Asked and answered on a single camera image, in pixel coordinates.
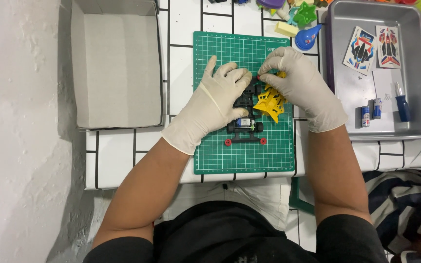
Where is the person's right hand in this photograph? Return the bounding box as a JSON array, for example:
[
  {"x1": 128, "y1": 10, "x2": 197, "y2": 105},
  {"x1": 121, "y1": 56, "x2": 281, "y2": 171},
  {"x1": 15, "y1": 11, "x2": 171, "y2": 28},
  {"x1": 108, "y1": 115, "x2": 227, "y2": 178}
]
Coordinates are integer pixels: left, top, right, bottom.
[{"x1": 258, "y1": 46, "x2": 348, "y2": 133}]

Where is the person's left hand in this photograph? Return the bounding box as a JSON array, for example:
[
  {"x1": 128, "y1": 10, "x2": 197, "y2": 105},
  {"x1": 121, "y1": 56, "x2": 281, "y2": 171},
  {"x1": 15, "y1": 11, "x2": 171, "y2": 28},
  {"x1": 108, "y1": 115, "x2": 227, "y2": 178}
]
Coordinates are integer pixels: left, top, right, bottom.
[{"x1": 161, "y1": 56, "x2": 253, "y2": 156}]

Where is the black toy car chassis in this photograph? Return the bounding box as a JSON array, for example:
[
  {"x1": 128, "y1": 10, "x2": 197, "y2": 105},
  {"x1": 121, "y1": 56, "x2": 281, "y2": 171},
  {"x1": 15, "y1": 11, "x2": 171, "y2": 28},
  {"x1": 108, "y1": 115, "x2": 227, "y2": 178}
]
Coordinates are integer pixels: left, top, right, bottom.
[{"x1": 224, "y1": 75, "x2": 268, "y2": 147}]

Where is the yellow toy car body shell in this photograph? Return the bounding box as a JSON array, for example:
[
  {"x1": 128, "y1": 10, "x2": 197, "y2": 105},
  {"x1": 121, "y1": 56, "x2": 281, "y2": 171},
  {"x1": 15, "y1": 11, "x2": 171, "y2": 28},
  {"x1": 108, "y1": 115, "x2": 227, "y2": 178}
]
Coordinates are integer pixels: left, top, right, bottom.
[{"x1": 253, "y1": 71, "x2": 288, "y2": 124}]

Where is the blue teardrop shaped toy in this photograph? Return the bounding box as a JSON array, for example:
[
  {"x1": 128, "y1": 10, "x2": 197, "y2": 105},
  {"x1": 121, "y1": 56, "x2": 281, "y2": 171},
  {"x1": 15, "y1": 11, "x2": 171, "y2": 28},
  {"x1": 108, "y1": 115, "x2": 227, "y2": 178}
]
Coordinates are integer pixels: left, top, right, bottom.
[{"x1": 294, "y1": 24, "x2": 323, "y2": 51}]

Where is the pale yellow block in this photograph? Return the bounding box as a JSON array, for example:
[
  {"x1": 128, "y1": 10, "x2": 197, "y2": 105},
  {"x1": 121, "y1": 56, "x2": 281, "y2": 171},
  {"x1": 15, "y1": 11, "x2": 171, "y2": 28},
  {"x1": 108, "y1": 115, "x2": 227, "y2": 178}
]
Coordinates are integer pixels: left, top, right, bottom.
[{"x1": 274, "y1": 21, "x2": 299, "y2": 38}]

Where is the green cutting mat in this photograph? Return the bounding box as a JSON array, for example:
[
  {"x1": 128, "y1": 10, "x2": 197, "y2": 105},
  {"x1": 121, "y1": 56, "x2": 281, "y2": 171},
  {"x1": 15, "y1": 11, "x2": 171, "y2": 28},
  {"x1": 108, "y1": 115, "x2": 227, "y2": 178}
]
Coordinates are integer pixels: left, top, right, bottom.
[{"x1": 193, "y1": 31, "x2": 296, "y2": 175}]

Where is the blue black sticker sheet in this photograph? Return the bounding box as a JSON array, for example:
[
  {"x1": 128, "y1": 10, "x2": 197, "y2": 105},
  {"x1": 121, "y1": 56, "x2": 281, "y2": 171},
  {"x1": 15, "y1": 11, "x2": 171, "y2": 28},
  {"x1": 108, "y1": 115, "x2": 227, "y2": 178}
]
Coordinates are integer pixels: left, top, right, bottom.
[{"x1": 343, "y1": 26, "x2": 377, "y2": 76}]

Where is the blue silver battery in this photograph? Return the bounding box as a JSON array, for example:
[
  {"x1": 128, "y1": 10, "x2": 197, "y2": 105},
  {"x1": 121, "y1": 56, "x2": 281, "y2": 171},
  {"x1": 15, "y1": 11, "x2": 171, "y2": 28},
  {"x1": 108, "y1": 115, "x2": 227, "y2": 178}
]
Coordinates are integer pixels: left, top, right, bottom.
[
  {"x1": 360, "y1": 106, "x2": 371, "y2": 128},
  {"x1": 373, "y1": 97, "x2": 383, "y2": 120}
]

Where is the green star shaped mould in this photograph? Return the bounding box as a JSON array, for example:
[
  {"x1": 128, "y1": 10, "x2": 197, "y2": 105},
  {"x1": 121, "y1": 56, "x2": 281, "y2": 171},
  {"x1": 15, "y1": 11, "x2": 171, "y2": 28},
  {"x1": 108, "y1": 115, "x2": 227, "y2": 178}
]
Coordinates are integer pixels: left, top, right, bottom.
[{"x1": 292, "y1": 2, "x2": 318, "y2": 27}]

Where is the purple plastic toy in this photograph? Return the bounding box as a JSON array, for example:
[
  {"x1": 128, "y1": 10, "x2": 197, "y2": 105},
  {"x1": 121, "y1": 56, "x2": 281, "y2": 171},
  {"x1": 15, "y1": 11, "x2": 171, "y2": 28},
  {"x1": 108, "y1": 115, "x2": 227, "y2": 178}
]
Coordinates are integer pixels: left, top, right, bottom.
[{"x1": 256, "y1": 0, "x2": 287, "y2": 10}]

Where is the red black sticker sheet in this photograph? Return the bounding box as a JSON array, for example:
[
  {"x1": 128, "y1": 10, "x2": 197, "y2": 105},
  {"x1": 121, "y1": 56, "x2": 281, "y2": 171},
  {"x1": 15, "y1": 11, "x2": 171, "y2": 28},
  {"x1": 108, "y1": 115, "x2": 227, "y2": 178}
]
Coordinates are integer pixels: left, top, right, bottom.
[{"x1": 376, "y1": 26, "x2": 402, "y2": 69}]

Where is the open grey cardboard box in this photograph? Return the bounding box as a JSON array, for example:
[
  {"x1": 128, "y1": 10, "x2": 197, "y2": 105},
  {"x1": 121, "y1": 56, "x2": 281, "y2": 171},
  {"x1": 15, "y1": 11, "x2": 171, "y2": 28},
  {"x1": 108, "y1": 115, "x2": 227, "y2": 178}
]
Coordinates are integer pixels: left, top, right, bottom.
[{"x1": 71, "y1": 0, "x2": 164, "y2": 131}]

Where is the white black lined tablecloth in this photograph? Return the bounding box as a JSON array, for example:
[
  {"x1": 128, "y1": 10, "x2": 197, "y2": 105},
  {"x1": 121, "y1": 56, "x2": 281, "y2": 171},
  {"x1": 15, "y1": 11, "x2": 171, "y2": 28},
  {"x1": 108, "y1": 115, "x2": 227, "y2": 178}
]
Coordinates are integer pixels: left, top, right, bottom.
[{"x1": 84, "y1": 0, "x2": 421, "y2": 190}]

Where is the grey metal tray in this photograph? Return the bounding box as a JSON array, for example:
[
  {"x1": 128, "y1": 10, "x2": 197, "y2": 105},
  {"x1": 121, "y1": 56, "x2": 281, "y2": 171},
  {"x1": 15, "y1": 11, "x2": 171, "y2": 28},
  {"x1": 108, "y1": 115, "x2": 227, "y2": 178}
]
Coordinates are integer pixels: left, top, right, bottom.
[{"x1": 325, "y1": 0, "x2": 421, "y2": 141}]

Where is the green stool leg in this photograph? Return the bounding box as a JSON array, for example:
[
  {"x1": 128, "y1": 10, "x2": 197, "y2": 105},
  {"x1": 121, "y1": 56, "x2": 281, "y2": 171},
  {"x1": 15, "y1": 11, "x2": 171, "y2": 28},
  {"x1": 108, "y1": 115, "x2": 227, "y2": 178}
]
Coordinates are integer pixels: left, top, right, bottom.
[{"x1": 289, "y1": 177, "x2": 316, "y2": 215}]

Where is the person's black shirt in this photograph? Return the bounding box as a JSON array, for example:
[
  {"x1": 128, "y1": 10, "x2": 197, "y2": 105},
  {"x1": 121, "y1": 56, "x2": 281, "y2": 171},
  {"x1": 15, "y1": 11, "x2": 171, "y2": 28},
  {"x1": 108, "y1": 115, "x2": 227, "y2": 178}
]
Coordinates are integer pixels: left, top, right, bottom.
[{"x1": 83, "y1": 200, "x2": 390, "y2": 263}]

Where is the striped dark white cloth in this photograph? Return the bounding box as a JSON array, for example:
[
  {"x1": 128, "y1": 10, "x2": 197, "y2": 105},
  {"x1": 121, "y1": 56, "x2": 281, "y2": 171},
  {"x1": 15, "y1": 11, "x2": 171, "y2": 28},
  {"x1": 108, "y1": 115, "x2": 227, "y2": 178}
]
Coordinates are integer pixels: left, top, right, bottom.
[{"x1": 362, "y1": 169, "x2": 421, "y2": 263}]

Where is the blue handled screwdriver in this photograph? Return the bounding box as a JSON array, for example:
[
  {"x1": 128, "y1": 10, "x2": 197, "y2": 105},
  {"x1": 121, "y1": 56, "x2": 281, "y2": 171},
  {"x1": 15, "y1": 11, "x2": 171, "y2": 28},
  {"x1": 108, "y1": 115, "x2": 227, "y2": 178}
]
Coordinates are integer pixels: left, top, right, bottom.
[{"x1": 395, "y1": 81, "x2": 411, "y2": 123}]

